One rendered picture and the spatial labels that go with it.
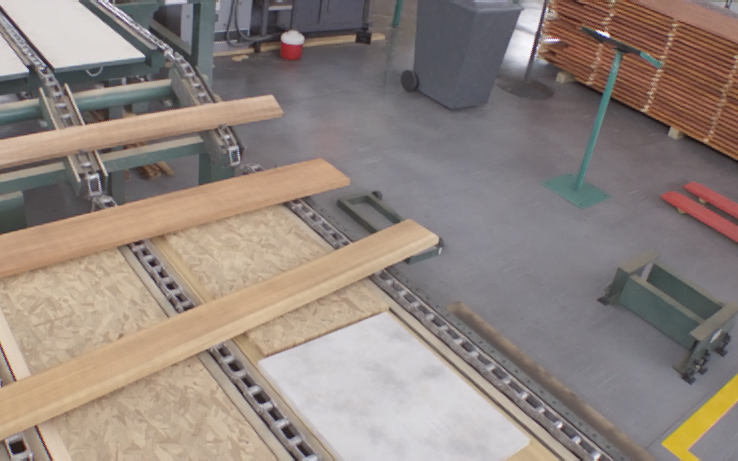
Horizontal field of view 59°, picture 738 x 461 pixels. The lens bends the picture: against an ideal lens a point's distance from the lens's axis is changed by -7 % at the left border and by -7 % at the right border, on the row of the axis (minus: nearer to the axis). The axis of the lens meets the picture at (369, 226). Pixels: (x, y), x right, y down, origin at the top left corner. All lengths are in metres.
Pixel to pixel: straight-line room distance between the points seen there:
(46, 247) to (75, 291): 0.20
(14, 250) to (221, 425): 0.93
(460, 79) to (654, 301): 2.84
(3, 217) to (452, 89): 4.09
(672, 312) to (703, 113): 3.36
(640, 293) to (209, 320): 2.55
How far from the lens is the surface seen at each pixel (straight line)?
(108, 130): 2.91
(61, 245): 2.32
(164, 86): 3.34
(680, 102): 7.00
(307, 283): 2.16
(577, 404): 3.34
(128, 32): 3.86
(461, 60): 5.86
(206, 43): 5.43
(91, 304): 2.14
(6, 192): 2.89
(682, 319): 3.84
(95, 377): 1.85
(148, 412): 1.81
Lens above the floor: 2.17
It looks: 31 degrees down
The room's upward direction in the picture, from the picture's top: 10 degrees clockwise
